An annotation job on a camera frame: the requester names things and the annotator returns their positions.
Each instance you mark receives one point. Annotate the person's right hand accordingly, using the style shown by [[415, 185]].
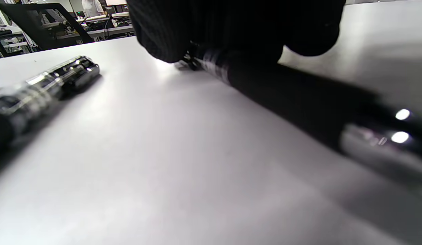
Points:
[[231, 23]]

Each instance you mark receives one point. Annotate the black click pen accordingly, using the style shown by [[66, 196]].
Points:
[[41, 88], [299, 95]]

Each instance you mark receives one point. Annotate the white office desk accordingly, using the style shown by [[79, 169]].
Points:
[[105, 29]]

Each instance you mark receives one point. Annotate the black keyboard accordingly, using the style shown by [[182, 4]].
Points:
[[0, 29]]

